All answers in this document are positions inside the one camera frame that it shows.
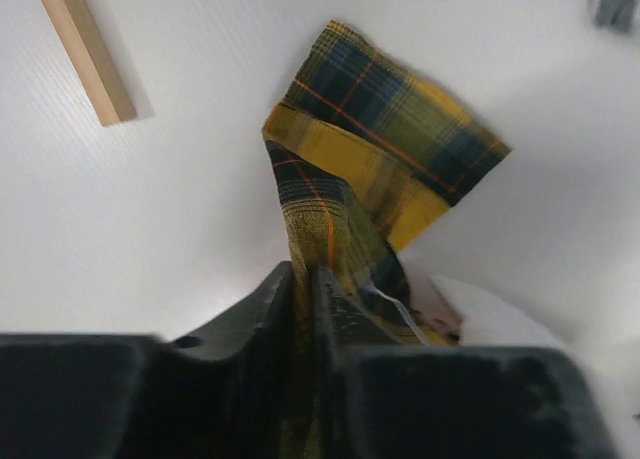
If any yellow plaid shirt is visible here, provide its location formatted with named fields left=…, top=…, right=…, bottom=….
left=262, top=21, right=510, bottom=458

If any pink plastic basket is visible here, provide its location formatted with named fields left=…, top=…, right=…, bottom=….
left=410, top=277, right=464, bottom=344

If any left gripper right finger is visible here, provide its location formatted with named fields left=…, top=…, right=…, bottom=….
left=312, top=268, right=619, bottom=458

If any black white checkered shirt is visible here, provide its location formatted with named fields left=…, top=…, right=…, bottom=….
left=588, top=0, right=639, bottom=35

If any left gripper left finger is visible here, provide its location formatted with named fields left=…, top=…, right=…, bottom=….
left=1, top=261, right=293, bottom=458

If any wooden clothes rack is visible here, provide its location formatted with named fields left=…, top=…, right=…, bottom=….
left=41, top=0, right=137, bottom=127

